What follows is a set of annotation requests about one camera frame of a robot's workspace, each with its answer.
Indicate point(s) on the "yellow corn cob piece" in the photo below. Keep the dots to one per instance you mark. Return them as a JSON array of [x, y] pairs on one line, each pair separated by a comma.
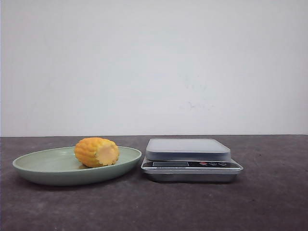
[[96, 152]]

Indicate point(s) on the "light green oval plate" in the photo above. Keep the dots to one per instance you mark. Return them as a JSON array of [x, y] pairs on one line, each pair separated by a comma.
[[59, 167]]

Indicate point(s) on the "silver digital kitchen scale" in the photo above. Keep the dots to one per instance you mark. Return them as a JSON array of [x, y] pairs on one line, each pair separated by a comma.
[[189, 160]]

